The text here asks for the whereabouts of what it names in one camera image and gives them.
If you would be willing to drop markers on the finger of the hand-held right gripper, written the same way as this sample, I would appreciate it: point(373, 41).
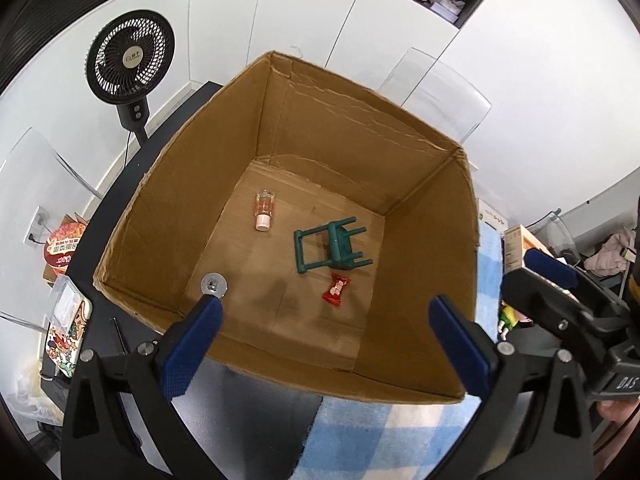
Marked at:
point(545, 305)
point(550, 266)

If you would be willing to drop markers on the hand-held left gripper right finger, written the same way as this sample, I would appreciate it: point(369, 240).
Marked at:
point(460, 355)

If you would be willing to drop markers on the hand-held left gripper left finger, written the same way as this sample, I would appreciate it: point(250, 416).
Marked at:
point(192, 350)

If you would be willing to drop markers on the small round black knob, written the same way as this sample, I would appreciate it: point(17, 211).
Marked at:
point(214, 284)

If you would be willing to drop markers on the large brown cardboard box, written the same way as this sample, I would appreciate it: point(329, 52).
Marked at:
point(400, 260)

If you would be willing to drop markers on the red candy wrapper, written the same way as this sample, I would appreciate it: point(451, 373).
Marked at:
point(336, 290)

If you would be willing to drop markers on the small pink perfume bottle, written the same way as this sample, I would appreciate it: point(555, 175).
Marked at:
point(264, 207)

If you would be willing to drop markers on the green toy chair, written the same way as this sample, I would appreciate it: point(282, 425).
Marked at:
point(340, 247)

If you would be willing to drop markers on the pile of small white items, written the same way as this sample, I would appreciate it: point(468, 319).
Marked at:
point(450, 0)

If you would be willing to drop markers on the person's right hand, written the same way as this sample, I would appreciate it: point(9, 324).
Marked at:
point(612, 410)

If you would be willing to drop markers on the clear acrylic chair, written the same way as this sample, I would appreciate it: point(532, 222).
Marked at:
point(440, 95)
point(562, 232)
point(30, 170)

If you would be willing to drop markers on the orange cardboard box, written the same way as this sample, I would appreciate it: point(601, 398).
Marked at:
point(520, 245)

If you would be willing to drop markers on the cartoon boy figure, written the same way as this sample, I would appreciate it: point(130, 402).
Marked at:
point(507, 317)

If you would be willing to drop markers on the pink clothing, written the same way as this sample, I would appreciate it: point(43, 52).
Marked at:
point(607, 252)

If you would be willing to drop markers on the thin black metal tool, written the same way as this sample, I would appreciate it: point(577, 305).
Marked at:
point(119, 335)

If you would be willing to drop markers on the white cardboard box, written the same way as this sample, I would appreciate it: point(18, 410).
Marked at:
point(492, 215)

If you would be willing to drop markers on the blue and cream checked blanket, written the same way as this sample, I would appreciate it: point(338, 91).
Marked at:
point(380, 440)

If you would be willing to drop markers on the cartoon printed tray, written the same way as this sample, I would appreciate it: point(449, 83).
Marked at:
point(67, 345)

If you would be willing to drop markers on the clear plastic box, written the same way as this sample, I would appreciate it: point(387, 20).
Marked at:
point(65, 305)

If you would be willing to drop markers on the red instant noodle bowl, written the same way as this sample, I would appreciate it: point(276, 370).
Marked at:
point(62, 250)

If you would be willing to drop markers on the white plastic bag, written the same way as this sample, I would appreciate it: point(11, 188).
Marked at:
point(35, 405)

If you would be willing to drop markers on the black standing fan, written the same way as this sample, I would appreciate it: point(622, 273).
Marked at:
point(130, 55)

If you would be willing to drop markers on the black slatted blinds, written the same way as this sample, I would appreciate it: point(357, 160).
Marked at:
point(60, 5)

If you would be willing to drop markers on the white wall socket with plug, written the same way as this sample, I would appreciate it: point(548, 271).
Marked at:
point(37, 225)

